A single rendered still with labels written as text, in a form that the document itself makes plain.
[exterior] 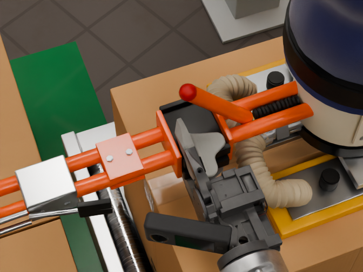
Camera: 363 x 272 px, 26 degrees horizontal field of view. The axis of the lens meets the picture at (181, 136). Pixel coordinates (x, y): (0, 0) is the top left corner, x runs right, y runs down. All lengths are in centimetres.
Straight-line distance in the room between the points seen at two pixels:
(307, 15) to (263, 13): 164
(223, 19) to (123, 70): 37
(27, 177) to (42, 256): 56
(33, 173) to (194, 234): 23
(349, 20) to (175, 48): 164
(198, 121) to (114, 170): 14
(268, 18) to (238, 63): 128
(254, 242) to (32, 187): 30
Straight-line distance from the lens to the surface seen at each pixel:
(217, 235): 102
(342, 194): 120
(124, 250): 160
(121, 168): 106
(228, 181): 104
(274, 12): 263
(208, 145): 105
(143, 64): 250
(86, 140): 167
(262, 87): 128
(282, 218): 118
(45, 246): 163
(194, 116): 110
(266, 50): 135
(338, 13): 94
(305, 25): 99
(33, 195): 106
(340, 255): 119
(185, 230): 102
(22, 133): 176
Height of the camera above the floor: 203
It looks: 59 degrees down
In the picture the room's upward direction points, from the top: straight up
